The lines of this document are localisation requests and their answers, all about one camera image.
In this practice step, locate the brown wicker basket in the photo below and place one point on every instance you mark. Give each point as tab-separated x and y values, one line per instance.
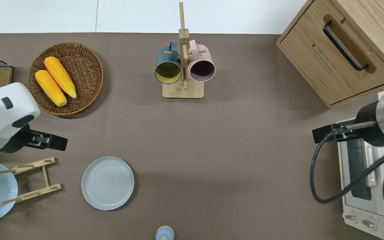
85	73

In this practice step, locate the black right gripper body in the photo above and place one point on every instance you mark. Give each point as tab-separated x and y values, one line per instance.
367	136

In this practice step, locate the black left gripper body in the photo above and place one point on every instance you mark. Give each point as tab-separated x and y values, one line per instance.
35	138

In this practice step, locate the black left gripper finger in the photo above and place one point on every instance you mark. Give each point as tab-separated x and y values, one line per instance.
58	142

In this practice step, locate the dark teal mug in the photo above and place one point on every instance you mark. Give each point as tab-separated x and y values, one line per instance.
165	58

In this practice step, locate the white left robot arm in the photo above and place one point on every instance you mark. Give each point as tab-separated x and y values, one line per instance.
5	110

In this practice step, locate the wooden cabinet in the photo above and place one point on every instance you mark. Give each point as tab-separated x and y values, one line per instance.
312	56

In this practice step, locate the wooden mug tree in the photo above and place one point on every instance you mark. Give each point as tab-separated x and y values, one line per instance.
183	91

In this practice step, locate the pink mug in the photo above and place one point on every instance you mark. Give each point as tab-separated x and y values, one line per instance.
205	60

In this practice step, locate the yellow corn cob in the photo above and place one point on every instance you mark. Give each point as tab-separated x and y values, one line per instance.
50	88
60	76

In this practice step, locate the brown table mat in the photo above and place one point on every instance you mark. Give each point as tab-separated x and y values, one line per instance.
228	150

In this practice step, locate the wooden plate rack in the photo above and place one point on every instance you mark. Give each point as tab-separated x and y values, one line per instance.
32	192

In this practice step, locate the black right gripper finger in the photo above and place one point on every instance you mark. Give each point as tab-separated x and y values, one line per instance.
322	134

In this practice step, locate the gray plate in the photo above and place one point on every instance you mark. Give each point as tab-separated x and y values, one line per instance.
107	183

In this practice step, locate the small blue dome bell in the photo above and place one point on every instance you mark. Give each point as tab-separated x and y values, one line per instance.
164	233

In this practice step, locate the white toaster oven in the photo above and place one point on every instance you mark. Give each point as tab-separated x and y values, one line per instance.
358	206

